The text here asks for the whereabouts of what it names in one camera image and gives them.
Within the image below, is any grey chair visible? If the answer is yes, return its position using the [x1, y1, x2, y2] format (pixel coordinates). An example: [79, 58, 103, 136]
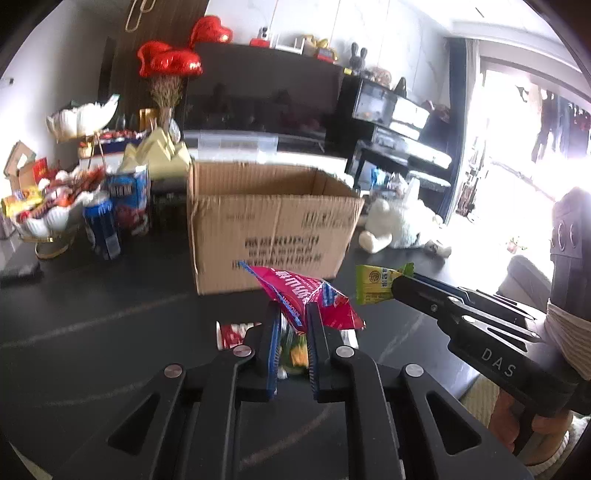
[505, 255, 555, 311]

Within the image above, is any red white snack packet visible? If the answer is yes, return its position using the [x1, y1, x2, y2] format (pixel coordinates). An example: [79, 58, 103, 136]
[215, 321, 262, 352]

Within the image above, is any blue tray of red candies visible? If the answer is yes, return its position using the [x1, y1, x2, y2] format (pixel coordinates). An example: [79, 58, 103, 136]
[78, 129, 149, 158]

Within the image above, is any blue snack box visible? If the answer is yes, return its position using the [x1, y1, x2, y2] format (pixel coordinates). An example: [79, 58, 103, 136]
[107, 166, 152, 238]

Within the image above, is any red heart balloon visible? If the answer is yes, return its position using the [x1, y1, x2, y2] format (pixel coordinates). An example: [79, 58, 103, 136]
[137, 41, 204, 79]
[188, 15, 234, 48]

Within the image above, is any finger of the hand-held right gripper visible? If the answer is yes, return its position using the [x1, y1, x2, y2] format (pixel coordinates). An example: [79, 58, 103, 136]
[412, 272, 539, 320]
[392, 275, 542, 344]

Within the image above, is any small open cardboard box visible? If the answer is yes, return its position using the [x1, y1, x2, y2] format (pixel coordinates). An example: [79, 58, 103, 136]
[4, 141, 38, 188]

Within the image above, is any yellow green snack packet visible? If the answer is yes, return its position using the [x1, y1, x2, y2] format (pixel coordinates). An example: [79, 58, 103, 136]
[278, 320, 311, 377]

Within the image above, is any white shell tiered stand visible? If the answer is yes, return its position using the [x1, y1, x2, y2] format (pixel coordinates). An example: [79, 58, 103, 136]
[9, 93, 122, 260]

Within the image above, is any yellow green mountain ornament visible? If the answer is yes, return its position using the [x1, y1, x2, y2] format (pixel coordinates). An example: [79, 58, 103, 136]
[119, 127, 192, 181]

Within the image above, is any pink snack packet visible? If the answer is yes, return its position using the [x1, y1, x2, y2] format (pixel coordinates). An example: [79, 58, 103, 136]
[238, 261, 366, 337]

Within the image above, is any blue drink can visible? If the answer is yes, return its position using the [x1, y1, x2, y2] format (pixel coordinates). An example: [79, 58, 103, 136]
[83, 191, 123, 261]

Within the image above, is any brown cardboard box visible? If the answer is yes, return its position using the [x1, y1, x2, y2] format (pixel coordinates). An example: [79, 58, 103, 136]
[186, 159, 365, 296]

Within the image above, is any pile of assorted snacks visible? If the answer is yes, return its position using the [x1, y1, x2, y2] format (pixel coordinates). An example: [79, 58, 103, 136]
[1, 166, 106, 222]

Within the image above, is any clear plastic storage box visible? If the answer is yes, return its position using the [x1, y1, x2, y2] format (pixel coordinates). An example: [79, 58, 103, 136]
[183, 130, 279, 161]

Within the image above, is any person's right hand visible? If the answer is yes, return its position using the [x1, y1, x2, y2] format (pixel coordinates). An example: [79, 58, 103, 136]
[489, 390, 575, 467]

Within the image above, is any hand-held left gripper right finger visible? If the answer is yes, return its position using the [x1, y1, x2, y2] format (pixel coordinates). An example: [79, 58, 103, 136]
[307, 302, 532, 480]

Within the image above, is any dark rabbit figurine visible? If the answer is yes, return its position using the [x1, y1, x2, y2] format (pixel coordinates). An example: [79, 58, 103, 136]
[348, 42, 369, 75]

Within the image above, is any black television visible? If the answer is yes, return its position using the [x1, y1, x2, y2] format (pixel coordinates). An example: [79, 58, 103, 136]
[183, 43, 346, 140]

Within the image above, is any white plush toy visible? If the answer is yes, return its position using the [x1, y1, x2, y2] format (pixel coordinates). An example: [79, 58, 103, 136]
[359, 178, 453, 258]

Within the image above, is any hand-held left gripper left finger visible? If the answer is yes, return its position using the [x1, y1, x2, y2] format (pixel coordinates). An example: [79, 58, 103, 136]
[60, 302, 282, 480]

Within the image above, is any dried flower bunch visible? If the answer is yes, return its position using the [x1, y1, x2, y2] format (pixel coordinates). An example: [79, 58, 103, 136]
[148, 75, 186, 124]

